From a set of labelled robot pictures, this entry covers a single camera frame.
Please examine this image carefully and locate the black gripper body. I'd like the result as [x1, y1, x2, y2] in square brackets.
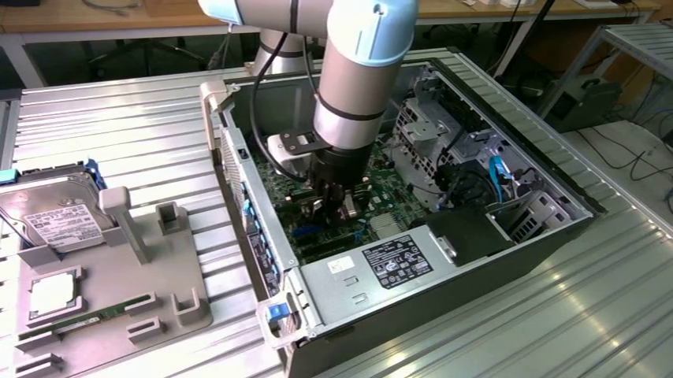
[305, 144, 373, 191]

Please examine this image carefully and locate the graphics card with black fan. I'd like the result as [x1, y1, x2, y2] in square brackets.
[276, 187, 377, 228]

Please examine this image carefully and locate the silver chipset heat sink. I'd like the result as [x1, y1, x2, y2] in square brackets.
[365, 215, 409, 234]

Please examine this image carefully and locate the green motherboard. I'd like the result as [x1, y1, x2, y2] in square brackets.
[251, 147, 428, 265]

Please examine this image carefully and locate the black expansion slot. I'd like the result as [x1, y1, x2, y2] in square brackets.
[300, 234, 359, 258]

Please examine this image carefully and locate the grey power supply with label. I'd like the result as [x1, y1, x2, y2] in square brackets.
[299, 232, 459, 328]

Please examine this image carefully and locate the perforated metal disk bay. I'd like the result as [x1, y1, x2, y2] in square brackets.
[388, 96, 507, 198]

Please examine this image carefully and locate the black plastic air shroud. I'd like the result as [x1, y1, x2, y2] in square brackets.
[423, 206, 516, 268]

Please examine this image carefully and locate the open black PC case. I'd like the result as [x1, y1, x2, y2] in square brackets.
[201, 57, 606, 378]

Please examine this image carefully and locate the grey plastic parts rack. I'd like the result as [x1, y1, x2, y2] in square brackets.
[0, 187, 215, 375]

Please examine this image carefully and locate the long wooden desk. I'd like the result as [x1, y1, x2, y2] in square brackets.
[0, 0, 661, 90]

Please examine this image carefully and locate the black chair base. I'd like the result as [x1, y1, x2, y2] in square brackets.
[86, 37, 209, 78]

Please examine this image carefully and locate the black box device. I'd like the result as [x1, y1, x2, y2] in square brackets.
[544, 76, 622, 134]

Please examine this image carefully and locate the hard disk with blue carrier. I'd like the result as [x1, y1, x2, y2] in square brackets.
[0, 159, 110, 254]

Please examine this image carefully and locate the loose green RAM stick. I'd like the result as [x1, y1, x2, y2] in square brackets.
[17, 295, 152, 342]

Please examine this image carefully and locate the silver CPU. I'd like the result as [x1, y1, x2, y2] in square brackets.
[26, 272, 78, 317]

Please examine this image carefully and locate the metal slat side table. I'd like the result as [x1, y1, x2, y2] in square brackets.
[564, 23, 673, 128]

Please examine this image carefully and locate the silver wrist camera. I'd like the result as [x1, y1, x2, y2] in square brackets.
[264, 132, 331, 179]

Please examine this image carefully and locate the black wire bundle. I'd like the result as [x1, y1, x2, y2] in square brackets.
[438, 164, 499, 210]

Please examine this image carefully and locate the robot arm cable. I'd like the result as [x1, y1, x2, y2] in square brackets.
[209, 22, 316, 183]

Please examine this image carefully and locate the blue wire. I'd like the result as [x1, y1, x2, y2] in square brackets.
[487, 154, 510, 205]

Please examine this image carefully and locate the black floor cable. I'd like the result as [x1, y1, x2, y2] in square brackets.
[575, 128, 673, 180]

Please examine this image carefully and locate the grey cable coil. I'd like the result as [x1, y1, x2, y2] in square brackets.
[81, 0, 144, 17]

